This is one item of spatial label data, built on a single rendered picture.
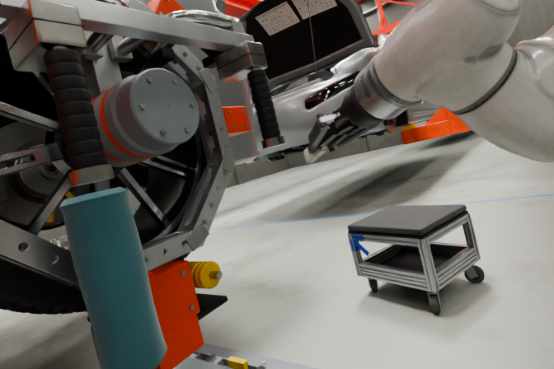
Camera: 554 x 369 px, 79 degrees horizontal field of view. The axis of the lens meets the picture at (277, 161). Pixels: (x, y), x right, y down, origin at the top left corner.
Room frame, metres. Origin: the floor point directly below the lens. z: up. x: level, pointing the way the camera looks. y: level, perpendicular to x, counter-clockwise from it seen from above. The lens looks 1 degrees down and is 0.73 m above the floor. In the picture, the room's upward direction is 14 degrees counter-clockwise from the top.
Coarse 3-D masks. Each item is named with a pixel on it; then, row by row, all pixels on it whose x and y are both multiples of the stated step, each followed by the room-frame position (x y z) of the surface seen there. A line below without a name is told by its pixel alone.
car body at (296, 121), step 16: (368, 48) 3.31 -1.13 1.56; (336, 64) 5.76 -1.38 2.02; (352, 64) 3.12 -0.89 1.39; (320, 80) 3.17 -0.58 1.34; (336, 80) 3.08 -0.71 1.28; (352, 80) 3.07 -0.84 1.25; (272, 96) 3.52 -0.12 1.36; (288, 96) 3.25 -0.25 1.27; (304, 96) 3.13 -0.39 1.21; (320, 96) 3.08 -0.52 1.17; (336, 96) 3.05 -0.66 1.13; (288, 112) 3.22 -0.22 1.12; (304, 112) 3.14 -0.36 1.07; (320, 112) 3.08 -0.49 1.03; (416, 112) 4.04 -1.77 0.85; (432, 112) 4.73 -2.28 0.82; (256, 128) 3.48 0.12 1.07; (288, 128) 3.25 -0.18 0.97; (304, 128) 3.17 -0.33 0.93; (384, 128) 3.18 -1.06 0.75; (288, 144) 3.33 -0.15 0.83; (304, 144) 5.14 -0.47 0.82; (256, 160) 4.11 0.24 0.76; (272, 160) 4.49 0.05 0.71
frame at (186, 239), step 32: (128, 0) 0.70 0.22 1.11; (192, 64) 0.80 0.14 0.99; (224, 128) 0.84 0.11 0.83; (224, 160) 0.82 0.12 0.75; (0, 224) 0.47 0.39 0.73; (192, 224) 0.73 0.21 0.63; (0, 256) 0.49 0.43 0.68; (32, 256) 0.49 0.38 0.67; (64, 256) 0.52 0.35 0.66; (160, 256) 0.64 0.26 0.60
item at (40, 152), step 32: (0, 32) 0.59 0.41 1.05; (0, 64) 0.75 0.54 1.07; (128, 64) 0.84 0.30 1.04; (0, 160) 0.57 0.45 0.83; (32, 160) 0.61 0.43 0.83; (64, 160) 0.64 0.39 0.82; (160, 160) 0.81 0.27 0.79; (192, 160) 0.88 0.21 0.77; (64, 192) 0.63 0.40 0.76; (160, 192) 0.93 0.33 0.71; (192, 192) 0.83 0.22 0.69; (32, 224) 0.58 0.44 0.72; (160, 224) 0.78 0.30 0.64
